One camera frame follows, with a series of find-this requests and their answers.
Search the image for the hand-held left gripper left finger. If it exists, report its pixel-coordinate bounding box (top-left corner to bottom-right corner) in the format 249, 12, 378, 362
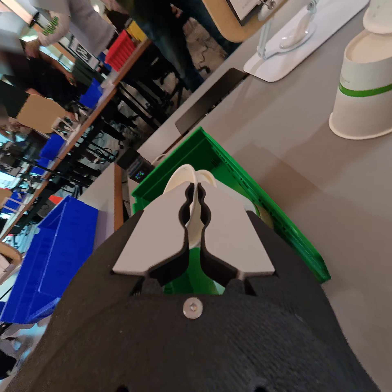
112, 181, 194, 287

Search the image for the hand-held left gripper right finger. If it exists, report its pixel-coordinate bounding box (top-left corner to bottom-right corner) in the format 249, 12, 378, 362
197, 183, 276, 289

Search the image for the green plastic bin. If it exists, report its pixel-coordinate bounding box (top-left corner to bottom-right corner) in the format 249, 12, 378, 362
131, 126, 332, 296

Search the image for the grey desk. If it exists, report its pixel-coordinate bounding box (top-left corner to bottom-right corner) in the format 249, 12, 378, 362
135, 0, 392, 392

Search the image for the black desk panel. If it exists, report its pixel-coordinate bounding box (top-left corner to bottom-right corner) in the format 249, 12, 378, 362
175, 67, 249, 136

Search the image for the black power cube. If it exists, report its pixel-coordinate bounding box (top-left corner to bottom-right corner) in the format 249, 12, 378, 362
117, 148, 154, 184

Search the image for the blue plastic bin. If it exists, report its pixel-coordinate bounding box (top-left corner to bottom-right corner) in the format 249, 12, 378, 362
0, 195, 99, 325

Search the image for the red plastic bin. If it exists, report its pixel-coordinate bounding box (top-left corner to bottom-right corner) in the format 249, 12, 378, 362
105, 30, 137, 70

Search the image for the yellow plastic bin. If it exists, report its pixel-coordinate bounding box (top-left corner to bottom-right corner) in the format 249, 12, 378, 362
126, 19, 148, 42

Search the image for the printed instruction sheet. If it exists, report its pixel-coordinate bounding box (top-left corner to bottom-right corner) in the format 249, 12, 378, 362
227, 0, 276, 26

